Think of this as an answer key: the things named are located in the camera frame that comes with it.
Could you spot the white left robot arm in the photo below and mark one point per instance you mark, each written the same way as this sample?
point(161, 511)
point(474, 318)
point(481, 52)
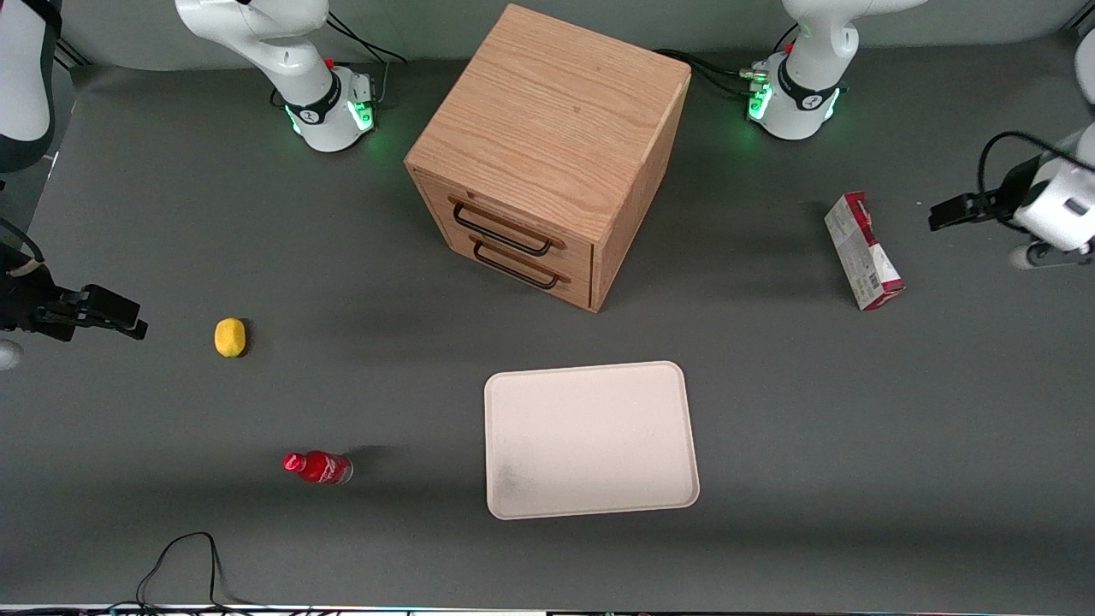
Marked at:
point(808, 77)

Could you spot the wooden drawer cabinet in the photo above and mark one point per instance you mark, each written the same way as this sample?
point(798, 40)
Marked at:
point(556, 111)

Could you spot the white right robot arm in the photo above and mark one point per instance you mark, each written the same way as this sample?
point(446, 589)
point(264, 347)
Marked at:
point(282, 43)

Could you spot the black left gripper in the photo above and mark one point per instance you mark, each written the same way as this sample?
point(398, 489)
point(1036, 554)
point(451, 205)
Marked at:
point(1003, 203)

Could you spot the yellow lemon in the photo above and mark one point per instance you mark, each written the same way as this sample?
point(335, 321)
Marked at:
point(230, 337)

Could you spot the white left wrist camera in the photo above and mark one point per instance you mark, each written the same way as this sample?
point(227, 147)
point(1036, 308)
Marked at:
point(1026, 255)

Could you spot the beige plastic tray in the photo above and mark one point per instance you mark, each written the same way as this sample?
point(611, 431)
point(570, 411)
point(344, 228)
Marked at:
point(590, 436)

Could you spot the wooden drawer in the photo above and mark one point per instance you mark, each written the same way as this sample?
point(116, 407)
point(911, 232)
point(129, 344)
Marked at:
point(577, 254)
point(577, 291)

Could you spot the red soda bottle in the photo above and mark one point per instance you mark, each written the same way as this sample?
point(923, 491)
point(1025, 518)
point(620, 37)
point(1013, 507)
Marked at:
point(321, 468)

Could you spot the red cookie box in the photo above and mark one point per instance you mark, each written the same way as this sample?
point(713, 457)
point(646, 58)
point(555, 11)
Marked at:
point(860, 248)

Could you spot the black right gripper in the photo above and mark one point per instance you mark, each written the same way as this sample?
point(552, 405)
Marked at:
point(24, 301)

